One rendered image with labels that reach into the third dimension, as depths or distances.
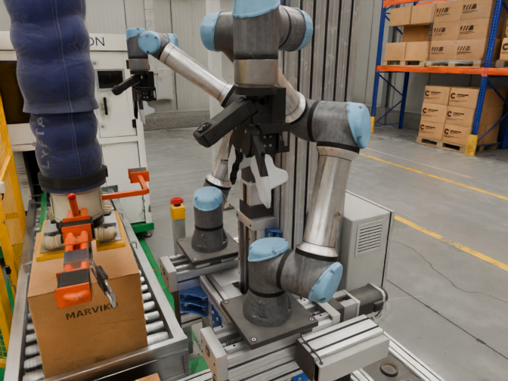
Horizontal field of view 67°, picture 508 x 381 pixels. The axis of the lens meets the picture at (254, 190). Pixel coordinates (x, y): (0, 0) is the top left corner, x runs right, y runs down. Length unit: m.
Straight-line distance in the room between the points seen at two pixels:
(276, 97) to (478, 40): 7.91
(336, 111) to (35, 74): 0.92
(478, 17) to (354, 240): 7.42
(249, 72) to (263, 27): 0.07
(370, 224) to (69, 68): 1.13
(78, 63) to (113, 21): 8.92
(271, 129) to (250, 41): 0.15
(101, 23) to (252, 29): 9.67
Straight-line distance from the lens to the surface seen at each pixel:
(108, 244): 1.48
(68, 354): 1.81
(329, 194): 1.02
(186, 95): 10.69
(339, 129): 1.02
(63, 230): 1.31
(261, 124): 0.67
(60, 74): 1.39
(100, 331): 1.77
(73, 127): 1.42
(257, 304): 1.15
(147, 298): 2.24
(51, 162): 1.46
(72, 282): 1.01
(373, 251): 1.51
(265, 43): 0.65
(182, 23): 10.68
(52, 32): 1.39
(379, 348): 1.32
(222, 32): 0.81
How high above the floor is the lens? 1.77
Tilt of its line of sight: 19 degrees down
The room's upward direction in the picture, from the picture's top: straight up
